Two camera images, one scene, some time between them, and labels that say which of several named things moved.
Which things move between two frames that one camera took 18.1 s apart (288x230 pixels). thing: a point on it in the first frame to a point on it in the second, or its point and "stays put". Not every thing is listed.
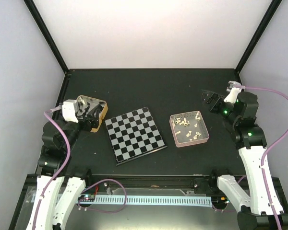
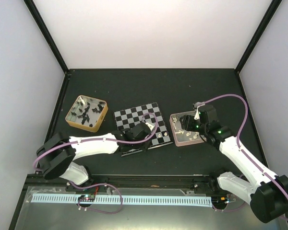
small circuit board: (86, 198) stays put
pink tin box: (188, 128) stays put
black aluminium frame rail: (141, 181) stays put
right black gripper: (218, 99) to (186, 124)
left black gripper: (88, 125) to (145, 147)
